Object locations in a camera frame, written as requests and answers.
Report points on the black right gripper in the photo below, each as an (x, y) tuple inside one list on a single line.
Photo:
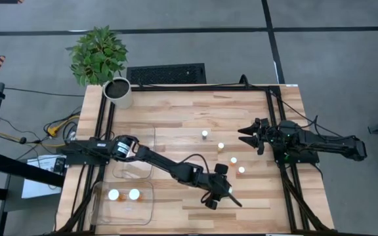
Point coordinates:
[(266, 136)]

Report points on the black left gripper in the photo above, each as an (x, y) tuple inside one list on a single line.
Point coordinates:
[(215, 185)]

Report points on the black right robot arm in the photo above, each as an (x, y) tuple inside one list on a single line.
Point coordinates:
[(333, 142)]

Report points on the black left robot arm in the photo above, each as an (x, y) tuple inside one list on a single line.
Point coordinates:
[(162, 162)]

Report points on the clear plastic bin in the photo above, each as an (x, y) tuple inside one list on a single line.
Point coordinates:
[(143, 170), (123, 213)]

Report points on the black keyboard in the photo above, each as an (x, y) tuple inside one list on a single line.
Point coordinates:
[(166, 73)]

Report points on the white plant pot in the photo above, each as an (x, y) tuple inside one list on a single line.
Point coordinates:
[(118, 93)]

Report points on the small black device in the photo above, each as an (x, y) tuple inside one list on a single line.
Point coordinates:
[(59, 165)]

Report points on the green potted plant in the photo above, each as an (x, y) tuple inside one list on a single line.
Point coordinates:
[(97, 55)]

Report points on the white paper sheet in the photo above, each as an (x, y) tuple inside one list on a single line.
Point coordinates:
[(34, 188)]

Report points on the black table beam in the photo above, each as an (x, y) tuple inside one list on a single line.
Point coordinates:
[(18, 167)]

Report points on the black aluminium rig frame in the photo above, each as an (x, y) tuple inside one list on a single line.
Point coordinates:
[(202, 88)]

